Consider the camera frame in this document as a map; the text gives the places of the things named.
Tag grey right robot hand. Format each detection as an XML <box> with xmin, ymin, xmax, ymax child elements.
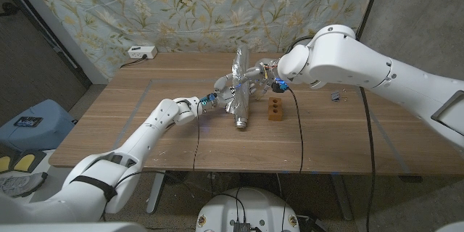
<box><xmin>242</xmin><ymin>59</ymin><xmax>281</xmax><ymax>101</ymax></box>

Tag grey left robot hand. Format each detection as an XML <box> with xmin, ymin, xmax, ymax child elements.
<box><xmin>209</xmin><ymin>72</ymin><xmax>237</xmax><ymax>109</ymax></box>

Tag aluminum foil roll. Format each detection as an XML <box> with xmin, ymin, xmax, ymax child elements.
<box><xmin>225</xmin><ymin>45</ymin><xmax>257</xmax><ymax>130</ymax></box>

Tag orange three-hole brick block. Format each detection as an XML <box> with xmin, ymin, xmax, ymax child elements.
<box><xmin>268</xmin><ymin>97</ymin><xmax>283</xmax><ymax>122</ymax></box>

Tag grey binder clip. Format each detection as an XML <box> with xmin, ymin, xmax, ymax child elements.
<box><xmin>330</xmin><ymin>90</ymin><xmax>348</xmax><ymax>102</ymax></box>

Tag floral printed backdrop cloth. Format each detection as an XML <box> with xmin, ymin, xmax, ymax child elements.
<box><xmin>21</xmin><ymin>0</ymin><xmax>381</xmax><ymax>80</ymax></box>

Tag white power strip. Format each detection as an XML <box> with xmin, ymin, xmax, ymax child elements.
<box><xmin>127</xmin><ymin>46</ymin><xmax>159</xmax><ymax>60</ymax></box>

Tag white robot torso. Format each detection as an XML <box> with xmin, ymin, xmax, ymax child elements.
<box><xmin>194</xmin><ymin>187</ymin><xmax>301</xmax><ymax>232</ymax></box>

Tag white table leg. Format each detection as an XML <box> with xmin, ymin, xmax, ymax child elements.
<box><xmin>146</xmin><ymin>170</ymin><xmax>166</xmax><ymax>214</ymax></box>
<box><xmin>329</xmin><ymin>173</ymin><xmax>353</xmax><ymax>221</ymax></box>

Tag black backdrop stand pole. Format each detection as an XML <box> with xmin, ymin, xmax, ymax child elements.
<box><xmin>355</xmin><ymin>0</ymin><xmax>385</xmax><ymax>41</ymax></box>

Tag blue-grey storage box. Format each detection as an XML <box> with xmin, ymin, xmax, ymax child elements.
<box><xmin>0</xmin><ymin>99</ymin><xmax>78</xmax><ymax>152</ymax></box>

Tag black device with screen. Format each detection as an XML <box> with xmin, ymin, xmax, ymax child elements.
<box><xmin>13</xmin><ymin>116</ymin><xmax>44</xmax><ymax>128</ymax></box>

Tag black mat with yellow footprints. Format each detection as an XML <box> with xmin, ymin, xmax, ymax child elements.
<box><xmin>0</xmin><ymin>150</ymin><xmax>47</xmax><ymax>173</ymax></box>

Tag grey sneaker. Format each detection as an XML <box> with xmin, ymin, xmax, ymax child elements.
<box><xmin>0</xmin><ymin>172</ymin><xmax>49</xmax><ymax>199</ymax></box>

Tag thin black left wrist cable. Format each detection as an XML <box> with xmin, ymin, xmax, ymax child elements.
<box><xmin>114</xmin><ymin>99</ymin><xmax>204</xmax><ymax>189</ymax></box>

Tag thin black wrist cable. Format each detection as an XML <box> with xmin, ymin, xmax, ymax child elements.
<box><xmin>114</xmin><ymin>99</ymin><xmax>204</xmax><ymax>189</ymax></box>
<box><xmin>281</xmin><ymin>87</ymin><xmax>305</xmax><ymax>222</ymax></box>

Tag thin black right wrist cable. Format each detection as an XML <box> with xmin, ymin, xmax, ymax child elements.
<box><xmin>281</xmin><ymin>87</ymin><xmax>305</xmax><ymax>222</ymax></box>

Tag black power strip cord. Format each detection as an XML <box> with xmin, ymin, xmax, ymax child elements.
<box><xmin>119</xmin><ymin>54</ymin><xmax>148</xmax><ymax>69</ymax></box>

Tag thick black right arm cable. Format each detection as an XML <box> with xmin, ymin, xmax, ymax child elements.
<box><xmin>286</xmin><ymin>34</ymin><xmax>376</xmax><ymax>232</ymax></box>

